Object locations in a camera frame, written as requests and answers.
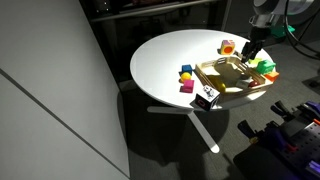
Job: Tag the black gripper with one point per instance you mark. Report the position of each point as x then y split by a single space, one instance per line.
258 34

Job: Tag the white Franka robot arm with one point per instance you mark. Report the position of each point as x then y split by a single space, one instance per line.
293 5

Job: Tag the yellow-green block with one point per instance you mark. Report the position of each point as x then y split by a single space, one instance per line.
256 61

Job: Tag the dark red block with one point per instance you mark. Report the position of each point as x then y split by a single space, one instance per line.
253 84

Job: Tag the orange block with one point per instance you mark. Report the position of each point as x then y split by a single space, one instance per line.
272 76

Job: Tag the grey block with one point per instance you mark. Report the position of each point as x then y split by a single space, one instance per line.
243 83

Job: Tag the yellow block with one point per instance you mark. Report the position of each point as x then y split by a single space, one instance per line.
217 84

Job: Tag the wooden tray box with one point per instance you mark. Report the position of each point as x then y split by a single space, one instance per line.
230 95

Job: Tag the pink block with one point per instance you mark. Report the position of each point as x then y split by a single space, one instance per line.
187 87

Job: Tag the green cube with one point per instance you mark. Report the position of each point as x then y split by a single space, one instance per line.
265 66

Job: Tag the colourful number cube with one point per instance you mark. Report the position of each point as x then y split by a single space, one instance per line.
227 49

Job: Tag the green plastic object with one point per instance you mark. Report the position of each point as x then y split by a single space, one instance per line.
282 31

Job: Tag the blue cube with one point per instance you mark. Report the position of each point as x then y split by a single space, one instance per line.
187 68

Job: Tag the black spring clamp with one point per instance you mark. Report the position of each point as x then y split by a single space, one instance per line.
282 110

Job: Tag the black white picture cube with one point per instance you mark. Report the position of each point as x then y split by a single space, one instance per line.
203 101

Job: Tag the yellow ball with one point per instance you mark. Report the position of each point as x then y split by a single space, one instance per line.
185 76

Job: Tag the dark clamp orange tip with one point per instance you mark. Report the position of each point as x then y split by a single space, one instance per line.
311 108

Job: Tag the white table base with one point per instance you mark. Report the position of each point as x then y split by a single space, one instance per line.
203 133

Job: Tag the black perforated breadboard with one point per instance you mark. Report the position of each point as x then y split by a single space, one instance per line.
305 143

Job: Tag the metal shelf bar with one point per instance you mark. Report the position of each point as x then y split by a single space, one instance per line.
150 11

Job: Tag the black cart top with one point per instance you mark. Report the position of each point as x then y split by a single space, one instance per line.
260 163

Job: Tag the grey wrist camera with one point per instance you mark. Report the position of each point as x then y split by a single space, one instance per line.
261 20

